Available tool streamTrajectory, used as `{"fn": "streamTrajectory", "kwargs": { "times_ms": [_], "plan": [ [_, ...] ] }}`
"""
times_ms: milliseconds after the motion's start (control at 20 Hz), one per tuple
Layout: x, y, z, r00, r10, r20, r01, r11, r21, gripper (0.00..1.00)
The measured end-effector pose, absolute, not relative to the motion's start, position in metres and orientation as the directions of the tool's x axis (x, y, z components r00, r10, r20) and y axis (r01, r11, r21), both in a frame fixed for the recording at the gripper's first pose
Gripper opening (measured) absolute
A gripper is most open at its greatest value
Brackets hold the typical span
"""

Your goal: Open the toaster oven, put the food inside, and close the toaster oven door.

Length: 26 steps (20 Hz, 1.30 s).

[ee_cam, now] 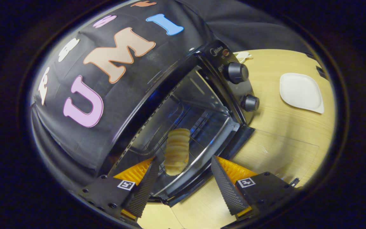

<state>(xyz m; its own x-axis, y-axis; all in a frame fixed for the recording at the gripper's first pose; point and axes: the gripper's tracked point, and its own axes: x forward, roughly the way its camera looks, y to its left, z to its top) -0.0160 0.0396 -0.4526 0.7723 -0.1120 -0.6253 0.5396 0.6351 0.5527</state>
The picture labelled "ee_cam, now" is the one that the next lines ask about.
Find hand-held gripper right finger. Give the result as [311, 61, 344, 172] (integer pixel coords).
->
[211, 155, 296, 221]

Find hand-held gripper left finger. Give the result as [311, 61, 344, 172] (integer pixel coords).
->
[78, 156, 160, 221]

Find golden bread roll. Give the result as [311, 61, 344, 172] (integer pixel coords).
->
[163, 128, 191, 176]

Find black toaster oven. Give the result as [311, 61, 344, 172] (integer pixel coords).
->
[102, 40, 320, 208]

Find white square plate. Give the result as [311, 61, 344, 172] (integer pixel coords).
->
[279, 73, 325, 114]

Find white divided spice tray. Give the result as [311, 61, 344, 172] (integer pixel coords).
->
[234, 52, 253, 63]

